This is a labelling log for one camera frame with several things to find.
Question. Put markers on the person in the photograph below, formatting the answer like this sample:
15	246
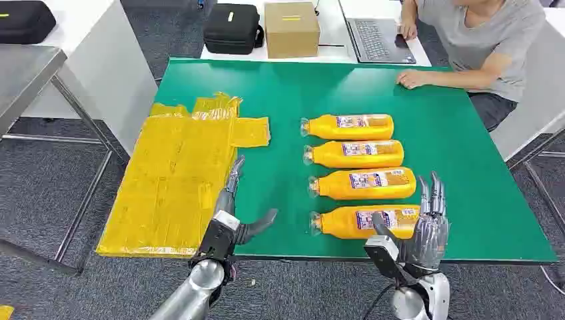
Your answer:
485	40

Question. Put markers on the yellow taped sheet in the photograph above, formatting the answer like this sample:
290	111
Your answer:
167	185

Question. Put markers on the black carry case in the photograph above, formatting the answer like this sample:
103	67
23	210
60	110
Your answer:
24	22
231	28

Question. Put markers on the green table mat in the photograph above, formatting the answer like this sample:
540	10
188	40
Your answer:
454	168

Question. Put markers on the steel table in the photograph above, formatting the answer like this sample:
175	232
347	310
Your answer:
26	75

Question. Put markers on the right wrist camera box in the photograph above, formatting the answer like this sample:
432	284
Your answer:
386	256

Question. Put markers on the yellow scrap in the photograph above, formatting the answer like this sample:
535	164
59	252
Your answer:
5	312

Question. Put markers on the grey laptop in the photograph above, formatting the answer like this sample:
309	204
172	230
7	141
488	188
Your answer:
379	42

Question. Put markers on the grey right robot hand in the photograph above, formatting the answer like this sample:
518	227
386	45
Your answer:
426	240

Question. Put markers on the brown cardboard box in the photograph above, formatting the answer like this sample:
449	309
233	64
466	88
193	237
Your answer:
291	37

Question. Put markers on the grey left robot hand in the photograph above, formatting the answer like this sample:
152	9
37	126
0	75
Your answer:
225	203

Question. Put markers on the orange drink bottle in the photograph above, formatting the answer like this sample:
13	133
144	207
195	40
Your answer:
331	156
322	128
335	185
340	225

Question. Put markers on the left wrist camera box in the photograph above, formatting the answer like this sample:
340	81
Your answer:
216	240

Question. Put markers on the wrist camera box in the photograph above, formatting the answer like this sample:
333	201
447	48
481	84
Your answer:
386	256
216	240

